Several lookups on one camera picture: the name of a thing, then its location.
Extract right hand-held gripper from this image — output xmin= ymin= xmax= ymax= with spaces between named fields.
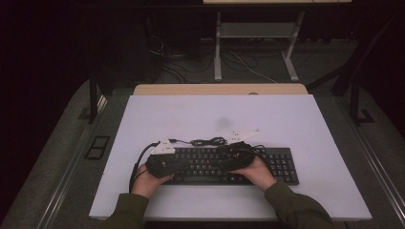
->
xmin=216 ymin=128 xmax=261 ymax=173

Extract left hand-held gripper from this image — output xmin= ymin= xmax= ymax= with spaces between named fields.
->
xmin=145 ymin=138 xmax=180 ymax=179

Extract black computer keyboard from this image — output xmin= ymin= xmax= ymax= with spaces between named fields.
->
xmin=165 ymin=146 xmax=300 ymax=187

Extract person's left hand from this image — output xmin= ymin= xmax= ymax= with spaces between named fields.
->
xmin=132 ymin=171 xmax=175 ymax=200

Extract person's right hand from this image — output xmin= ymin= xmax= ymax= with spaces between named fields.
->
xmin=228 ymin=156 xmax=278 ymax=193

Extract black metal stand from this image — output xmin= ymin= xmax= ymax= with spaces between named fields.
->
xmin=306 ymin=12 xmax=375 ymax=126

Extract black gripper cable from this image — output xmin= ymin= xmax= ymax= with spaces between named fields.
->
xmin=128 ymin=141 xmax=160 ymax=194

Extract black keyboard cable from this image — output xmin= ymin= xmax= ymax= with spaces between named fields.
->
xmin=168 ymin=136 xmax=266 ymax=153

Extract black floor socket frame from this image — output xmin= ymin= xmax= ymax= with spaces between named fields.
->
xmin=83 ymin=135 xmax=111 ymax=160

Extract metal floor rail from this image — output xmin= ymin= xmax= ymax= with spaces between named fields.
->
xmin=336 ymin=97 xmax=405 ymax=219
xmin=35 ymin=94 xmax=108 ymax=229

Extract tangle of floor cables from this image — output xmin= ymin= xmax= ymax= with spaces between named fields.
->
xmin=148 ymin=33 xmax=279 ymax=84

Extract white metal desk frame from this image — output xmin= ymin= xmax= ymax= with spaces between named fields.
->
xmin=213 ymin=10 xmax=306 ymax=82

